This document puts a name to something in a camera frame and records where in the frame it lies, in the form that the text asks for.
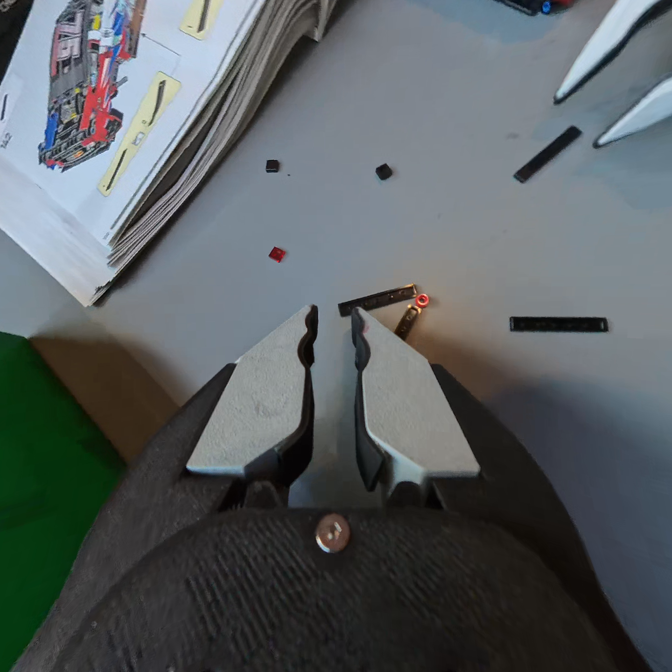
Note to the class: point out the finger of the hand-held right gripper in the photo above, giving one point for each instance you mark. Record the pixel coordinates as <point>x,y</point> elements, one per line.
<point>645,115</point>
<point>614,36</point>

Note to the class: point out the long black brick plate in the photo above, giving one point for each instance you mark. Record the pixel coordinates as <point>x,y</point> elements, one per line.
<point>383,299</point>
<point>408,321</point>
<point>558,324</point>

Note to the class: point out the green storage bin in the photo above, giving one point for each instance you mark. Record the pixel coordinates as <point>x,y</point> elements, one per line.
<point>47,472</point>

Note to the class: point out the grey desk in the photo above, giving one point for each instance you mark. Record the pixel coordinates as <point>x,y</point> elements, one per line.
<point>446,236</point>

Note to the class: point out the toy car instruction booklet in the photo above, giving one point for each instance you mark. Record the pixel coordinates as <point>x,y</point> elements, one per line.
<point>47,220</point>

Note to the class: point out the small red square tile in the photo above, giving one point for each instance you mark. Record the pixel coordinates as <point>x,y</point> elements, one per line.
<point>276,254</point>

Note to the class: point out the small black square brick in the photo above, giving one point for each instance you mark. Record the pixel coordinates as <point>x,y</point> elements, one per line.
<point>384,171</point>

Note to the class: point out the toy brick race car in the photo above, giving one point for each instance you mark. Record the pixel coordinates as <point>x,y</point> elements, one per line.
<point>530,5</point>

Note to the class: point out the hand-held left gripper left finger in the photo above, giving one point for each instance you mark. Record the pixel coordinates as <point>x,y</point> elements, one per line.
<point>257,404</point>

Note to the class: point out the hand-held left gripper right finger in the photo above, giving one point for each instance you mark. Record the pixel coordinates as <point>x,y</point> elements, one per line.
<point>414,414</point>

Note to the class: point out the long black smooth tile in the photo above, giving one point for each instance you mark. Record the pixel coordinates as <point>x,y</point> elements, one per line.
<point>547,154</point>

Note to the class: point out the small red round brick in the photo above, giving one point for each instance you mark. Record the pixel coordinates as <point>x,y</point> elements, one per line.
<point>422,300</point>

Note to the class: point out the small black square tile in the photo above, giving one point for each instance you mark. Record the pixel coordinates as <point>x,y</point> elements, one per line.
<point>272,166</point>

